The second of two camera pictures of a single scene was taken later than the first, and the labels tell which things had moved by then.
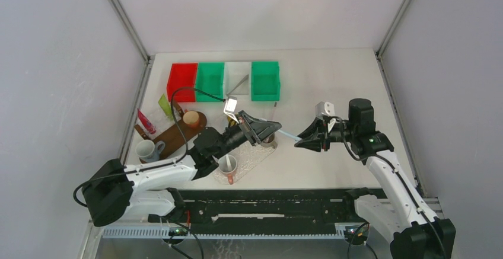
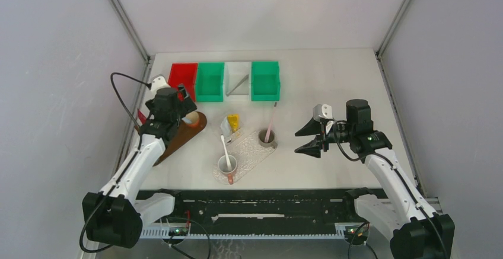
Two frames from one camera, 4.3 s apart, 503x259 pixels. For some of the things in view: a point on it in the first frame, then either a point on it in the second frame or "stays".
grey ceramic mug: (270, 141) stays
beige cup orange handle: (191, 118) stays
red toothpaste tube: (146, 121) stays
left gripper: (256, 130) → (185, 105)
